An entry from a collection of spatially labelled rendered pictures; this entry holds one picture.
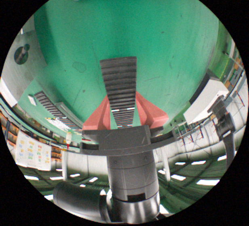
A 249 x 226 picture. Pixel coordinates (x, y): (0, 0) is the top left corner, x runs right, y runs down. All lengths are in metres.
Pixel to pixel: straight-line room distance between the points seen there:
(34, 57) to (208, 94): 0.53
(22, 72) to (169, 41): 0.24
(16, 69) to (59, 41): 0.08
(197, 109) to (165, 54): 0.34
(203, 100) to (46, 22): 0.53
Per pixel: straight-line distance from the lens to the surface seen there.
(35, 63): 0.17
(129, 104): 0.16
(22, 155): 3.07
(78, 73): 0.15
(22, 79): 0.15
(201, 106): 0.42
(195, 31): 0.21
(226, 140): 0.45
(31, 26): 0.20
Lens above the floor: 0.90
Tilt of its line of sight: 40 degrees down
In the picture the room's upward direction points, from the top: 171 degrees clockwise
